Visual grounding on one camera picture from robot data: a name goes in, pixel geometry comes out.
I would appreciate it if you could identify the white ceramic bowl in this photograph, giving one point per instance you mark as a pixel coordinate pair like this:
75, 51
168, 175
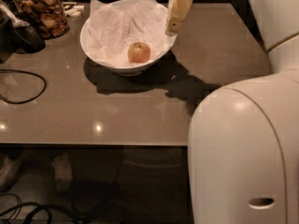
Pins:
102, 59

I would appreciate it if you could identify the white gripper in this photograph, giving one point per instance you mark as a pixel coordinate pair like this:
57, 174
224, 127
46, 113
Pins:
177, 12

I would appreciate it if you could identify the red yellow apple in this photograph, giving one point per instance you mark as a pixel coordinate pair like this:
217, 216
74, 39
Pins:
138, 53

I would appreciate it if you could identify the glass jar of dried chips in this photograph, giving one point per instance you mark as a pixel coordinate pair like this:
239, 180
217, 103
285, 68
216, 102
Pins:
48, 15

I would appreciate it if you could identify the black round appliance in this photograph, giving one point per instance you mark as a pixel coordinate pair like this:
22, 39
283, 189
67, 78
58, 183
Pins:
29, 38

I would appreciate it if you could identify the white shoe left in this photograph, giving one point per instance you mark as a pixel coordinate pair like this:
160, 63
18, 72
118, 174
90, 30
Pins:
9, 168

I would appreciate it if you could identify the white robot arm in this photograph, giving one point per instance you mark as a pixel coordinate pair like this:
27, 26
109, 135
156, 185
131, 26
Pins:
243, 142

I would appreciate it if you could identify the small white objects on table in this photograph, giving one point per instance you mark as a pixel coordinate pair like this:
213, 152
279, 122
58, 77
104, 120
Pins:
73, 10

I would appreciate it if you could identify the white shoe right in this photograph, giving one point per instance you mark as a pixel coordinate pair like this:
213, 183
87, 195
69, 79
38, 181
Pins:
62, 172

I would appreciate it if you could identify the white crumpled paper sheet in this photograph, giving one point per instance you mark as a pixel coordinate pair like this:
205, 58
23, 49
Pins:
115, 31

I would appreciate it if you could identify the white shoe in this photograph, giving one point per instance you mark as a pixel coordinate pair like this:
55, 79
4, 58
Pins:
9, 168
62, 172

